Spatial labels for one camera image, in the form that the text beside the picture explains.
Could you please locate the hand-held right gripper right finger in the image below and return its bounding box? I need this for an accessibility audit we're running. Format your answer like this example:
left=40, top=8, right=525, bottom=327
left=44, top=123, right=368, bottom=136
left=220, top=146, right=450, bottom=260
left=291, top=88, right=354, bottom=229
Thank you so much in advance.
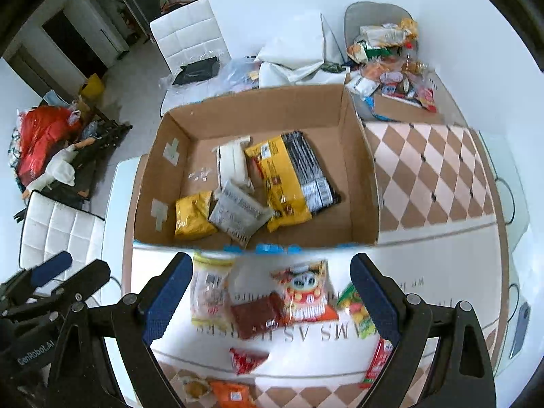
left=349, top=252, right=497, bottom=408

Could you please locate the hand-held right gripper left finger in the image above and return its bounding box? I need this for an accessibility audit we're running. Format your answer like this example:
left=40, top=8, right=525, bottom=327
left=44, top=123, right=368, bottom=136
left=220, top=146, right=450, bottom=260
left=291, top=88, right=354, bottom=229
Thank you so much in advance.
left=46, top=252, right=194, bottom=408

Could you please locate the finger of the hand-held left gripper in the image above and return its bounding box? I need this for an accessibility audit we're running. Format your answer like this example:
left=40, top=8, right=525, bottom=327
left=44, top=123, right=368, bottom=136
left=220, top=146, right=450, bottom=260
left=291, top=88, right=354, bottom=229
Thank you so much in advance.
left=6, top=258, right=112, bottom=320
left=0, top=251, right=73, bottom=303

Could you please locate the green candy packet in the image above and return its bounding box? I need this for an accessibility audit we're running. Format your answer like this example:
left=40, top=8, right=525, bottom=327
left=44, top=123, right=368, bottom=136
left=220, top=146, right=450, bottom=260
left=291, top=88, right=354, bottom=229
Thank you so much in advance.
left=337, top=283, right=377, bottom=336

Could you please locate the pale yellow snack packet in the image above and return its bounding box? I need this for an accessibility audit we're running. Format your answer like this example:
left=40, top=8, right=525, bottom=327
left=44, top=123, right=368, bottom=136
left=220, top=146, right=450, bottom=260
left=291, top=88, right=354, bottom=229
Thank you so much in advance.
left=190, top=253, right=236, bottom=328

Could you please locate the red packet with green band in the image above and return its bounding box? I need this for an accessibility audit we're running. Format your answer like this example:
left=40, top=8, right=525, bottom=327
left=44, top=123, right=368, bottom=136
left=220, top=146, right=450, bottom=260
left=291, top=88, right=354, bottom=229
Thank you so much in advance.
left=361, top=338, right=394, bottom=389

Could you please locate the red cartoon snack packet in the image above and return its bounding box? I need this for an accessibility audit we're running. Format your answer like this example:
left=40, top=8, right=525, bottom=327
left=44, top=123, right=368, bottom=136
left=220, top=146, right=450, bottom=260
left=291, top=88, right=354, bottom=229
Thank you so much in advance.
left=270, top=260, right=341, bottom=324

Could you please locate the clear plastic packet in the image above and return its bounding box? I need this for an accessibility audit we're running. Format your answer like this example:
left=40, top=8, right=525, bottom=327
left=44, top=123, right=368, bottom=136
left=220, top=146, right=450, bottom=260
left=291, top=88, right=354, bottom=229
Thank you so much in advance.
left=227, top=257, right=277, bottom=302

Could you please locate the dark red-brown snack packet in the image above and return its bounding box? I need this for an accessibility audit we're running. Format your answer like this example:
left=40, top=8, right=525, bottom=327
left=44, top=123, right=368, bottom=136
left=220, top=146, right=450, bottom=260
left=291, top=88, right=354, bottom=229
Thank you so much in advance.
left=229, top=293, right=286, bottom=341

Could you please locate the clear packet with yellow snack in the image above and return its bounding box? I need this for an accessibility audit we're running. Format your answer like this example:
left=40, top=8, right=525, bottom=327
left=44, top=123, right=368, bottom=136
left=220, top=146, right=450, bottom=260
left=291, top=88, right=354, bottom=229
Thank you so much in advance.
left=176, top=374, right=213, bottom=404

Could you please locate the small red snack packet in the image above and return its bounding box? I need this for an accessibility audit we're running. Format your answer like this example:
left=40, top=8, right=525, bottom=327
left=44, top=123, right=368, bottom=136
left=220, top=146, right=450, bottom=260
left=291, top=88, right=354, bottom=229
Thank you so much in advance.
left=229, top=347, right=270, bottom=375

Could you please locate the orange snack packet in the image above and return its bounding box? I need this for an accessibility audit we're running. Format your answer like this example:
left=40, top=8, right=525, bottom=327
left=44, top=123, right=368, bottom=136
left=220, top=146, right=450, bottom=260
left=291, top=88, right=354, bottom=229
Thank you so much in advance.
left=210, top=380, right=258, bottom=408

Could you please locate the large cardboard box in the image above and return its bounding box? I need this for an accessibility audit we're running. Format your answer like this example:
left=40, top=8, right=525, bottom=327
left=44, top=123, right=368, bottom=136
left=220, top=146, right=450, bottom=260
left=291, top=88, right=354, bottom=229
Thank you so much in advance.
left=133, top=84, right=381, bottom=251

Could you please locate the white padded chair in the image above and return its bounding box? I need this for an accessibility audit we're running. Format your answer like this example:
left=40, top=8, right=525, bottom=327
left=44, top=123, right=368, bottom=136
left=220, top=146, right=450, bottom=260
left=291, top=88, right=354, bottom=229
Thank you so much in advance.
left=149, top=0, right=232, bottom=115
left=19, top=190, right=107, bottom=273

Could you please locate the small yellow snack packet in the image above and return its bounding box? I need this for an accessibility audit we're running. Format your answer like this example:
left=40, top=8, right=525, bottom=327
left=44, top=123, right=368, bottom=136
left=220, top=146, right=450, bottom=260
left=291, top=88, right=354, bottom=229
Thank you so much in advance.
left=174, top=190, right=218, bottom=241

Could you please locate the white goose plush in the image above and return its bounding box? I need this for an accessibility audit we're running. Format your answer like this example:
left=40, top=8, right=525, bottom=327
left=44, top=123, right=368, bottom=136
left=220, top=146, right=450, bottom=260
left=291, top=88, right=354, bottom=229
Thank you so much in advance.
left=23, top=144, right=92, bottom=198

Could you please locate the grey snack packet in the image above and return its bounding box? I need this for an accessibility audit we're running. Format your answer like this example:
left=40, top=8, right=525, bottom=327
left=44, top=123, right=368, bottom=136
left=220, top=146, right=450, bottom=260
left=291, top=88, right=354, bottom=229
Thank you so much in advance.
left=208, top=180, right=275, bottom=247

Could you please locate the red plastic bag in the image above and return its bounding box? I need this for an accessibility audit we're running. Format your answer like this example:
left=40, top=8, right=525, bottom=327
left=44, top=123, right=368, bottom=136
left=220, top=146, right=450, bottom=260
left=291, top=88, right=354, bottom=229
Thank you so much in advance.
left=17, top=106, right=81, bottom=179

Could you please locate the black snack packet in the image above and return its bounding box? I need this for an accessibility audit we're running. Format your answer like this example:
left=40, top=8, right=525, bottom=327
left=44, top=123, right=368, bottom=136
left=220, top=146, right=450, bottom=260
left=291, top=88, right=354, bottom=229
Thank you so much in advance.
left=283, top=131, right=342, bottom=215

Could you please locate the white snack packet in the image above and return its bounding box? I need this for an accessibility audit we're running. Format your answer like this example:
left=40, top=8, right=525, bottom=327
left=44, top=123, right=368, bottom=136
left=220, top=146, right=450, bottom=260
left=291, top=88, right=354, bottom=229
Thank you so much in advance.
left=215, top=135, right=256, bottom=192

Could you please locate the large yellow snack packet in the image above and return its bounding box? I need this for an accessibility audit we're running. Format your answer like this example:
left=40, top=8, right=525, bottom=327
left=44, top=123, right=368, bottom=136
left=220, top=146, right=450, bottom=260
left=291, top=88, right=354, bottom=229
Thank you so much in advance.
left=244, top=135, right=313, bottom=234

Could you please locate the yellow bag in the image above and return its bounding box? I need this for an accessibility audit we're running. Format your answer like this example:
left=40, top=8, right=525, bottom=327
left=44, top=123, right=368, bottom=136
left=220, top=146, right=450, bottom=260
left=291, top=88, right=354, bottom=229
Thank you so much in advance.
left=80, top=73, right=105, bottom=99

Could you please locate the small brown cardboard box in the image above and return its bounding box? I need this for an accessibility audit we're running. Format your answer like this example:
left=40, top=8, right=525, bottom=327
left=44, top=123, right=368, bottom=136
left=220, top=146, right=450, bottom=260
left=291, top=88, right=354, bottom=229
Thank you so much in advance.
left=374, top=93, right=438, bottom=123

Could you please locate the black bag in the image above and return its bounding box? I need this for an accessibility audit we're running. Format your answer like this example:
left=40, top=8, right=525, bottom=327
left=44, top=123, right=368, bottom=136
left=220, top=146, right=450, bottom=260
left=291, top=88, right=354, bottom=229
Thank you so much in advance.
left=172, top=56, right=222, bottom=86

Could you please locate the clear plastic bag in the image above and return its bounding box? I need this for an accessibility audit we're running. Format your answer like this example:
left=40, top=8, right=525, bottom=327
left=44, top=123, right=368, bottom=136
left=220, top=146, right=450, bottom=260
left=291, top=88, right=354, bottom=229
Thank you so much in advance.
left=219, top=55, right=262, bottom=94

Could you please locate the pile of mixed snack packets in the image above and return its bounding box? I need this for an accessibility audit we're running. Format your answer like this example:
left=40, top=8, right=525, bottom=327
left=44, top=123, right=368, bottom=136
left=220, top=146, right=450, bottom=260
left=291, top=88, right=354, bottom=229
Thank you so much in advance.
left=345, top=17, right=438, bottom=113

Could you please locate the white cloth bag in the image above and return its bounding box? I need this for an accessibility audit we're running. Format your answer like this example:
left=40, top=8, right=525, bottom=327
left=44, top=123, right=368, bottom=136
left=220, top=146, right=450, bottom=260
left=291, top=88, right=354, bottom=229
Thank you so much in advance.
left=255, top=12, right=347, bottom=90

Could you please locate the grey chair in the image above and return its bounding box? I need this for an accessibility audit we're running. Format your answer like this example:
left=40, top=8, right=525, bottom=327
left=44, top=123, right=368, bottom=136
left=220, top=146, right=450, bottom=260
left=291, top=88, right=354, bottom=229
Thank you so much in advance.
left=343, top=2, right=419, bottom=64

